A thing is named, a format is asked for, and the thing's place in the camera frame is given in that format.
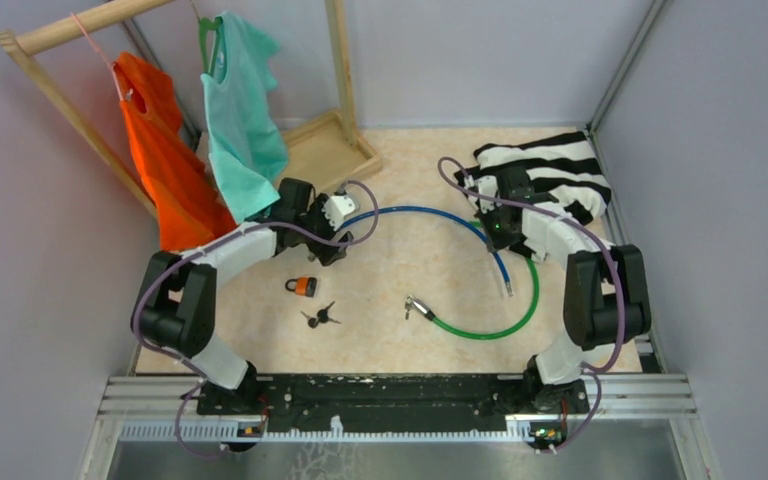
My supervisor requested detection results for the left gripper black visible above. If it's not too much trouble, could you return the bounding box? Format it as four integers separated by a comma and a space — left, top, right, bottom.
295, 194, 354, 266

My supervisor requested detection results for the orange padlock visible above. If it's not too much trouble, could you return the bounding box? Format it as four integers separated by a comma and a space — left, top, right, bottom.
284, 276, 319, 298

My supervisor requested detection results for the blue cable lock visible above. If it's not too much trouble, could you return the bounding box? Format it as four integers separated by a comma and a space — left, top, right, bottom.
337, 205, 515, 298

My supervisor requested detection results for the black keys bunch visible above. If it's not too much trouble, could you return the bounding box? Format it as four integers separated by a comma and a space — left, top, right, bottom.
301, 301, 341, 329

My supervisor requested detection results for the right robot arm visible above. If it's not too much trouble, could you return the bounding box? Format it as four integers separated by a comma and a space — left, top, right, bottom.
462, 165, 652, 412

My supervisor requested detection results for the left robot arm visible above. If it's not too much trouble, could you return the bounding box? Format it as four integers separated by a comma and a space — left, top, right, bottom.
130, 178, 360, 414

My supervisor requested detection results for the wooden clothes rack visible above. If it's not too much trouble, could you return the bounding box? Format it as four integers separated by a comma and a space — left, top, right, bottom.
0, 0, 383, 215

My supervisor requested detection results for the black white striped cloth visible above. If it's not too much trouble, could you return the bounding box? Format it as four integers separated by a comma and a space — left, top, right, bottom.
454, 131, 613, 263

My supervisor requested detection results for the teal t-shirt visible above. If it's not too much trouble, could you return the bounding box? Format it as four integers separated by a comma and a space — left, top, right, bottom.
200, 11, 289, 223

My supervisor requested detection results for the orange garment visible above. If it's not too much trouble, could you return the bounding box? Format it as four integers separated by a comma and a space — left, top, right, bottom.
113, 52, 237, 251

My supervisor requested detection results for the green hanger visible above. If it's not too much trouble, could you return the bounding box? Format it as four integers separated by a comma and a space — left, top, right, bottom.
198, 16, 223, 75

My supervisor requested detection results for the pink hanger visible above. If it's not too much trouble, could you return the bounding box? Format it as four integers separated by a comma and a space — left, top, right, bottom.
70, 13, 131, 102

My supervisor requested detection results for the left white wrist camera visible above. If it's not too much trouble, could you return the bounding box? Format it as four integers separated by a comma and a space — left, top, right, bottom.
322, 194, 359, 231

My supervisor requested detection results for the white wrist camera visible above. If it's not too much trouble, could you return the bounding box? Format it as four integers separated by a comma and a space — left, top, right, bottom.
322, 194, 359, 231
464, 175, 500, 214

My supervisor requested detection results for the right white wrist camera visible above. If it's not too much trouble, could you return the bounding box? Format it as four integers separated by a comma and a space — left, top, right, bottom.
464, 175, 500, 214

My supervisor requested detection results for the green cable lock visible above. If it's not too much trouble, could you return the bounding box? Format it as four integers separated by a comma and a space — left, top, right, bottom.
404, 210, 541, 341

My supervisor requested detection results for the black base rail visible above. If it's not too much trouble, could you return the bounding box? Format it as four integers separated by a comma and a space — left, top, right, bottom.
195, 373, 590, 433

